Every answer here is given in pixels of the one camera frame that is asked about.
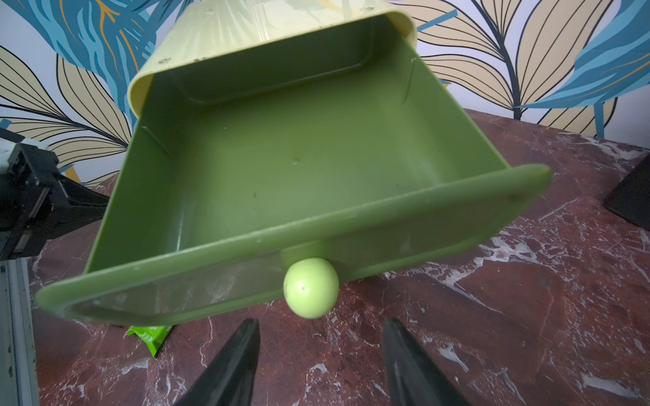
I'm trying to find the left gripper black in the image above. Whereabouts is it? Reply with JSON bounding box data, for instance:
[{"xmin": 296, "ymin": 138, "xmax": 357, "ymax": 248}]
[{"xmin": 1, "ymin": 129, "xmax": 109, "ymax": 261}]

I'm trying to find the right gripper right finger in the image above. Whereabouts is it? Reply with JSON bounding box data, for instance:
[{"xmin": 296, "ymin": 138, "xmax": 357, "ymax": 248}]
[{"xmin": 383, "ymin": 318, "xmax": 469, "ymax": 405}]

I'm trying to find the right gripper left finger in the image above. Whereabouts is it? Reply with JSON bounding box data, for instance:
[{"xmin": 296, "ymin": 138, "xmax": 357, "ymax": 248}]
[{"xmin": 175, "ymin": 318, "xmax": 261, "ymax": 405}]

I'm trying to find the green cookie packet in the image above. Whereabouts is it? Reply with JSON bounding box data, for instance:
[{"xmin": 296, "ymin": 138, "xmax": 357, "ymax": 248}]
[{"xmin": 126, "ymin": 326, "xmax": 173, "ymax": 358}]

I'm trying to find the green drawer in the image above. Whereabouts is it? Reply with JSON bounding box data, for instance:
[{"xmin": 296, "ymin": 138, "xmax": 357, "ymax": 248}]
[{"xmin": 36, "ymin": 16, "xmax": 552, "ymax": 326}]

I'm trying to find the light green drawer cabinet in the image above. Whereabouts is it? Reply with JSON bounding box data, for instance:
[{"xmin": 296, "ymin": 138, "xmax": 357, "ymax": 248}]
[{"xmin": 128, "ymin": 0, "xmax": 417, "ymax": 117}]

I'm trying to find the yellow black toolbox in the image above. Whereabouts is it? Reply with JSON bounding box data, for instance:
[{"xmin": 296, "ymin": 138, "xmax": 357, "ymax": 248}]
[{"xmin": 604, "ymin": 155, "xmax": 650, "ymax": 231}]

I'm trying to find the aluminium front rail frame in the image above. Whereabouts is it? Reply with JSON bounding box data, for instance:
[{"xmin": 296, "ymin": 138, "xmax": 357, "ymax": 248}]
[{"xmin": 0, "ymin": 258, "xmax": 40, "ymax": 405}]

